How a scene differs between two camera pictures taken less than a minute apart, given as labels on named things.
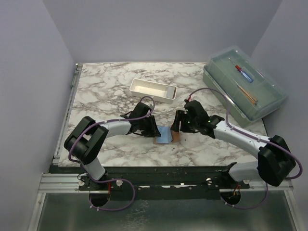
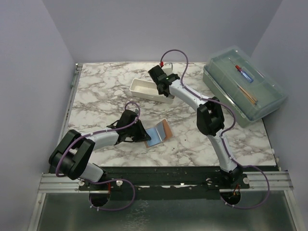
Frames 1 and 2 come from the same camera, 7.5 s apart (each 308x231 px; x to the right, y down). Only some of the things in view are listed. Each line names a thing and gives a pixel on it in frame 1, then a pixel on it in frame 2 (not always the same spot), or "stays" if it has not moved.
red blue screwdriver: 243,73 stays
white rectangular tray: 160,92 stays
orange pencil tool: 252,99 stays
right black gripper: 181,115 to 176,75
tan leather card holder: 175,137 to 160,133
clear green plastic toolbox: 252,89 stays
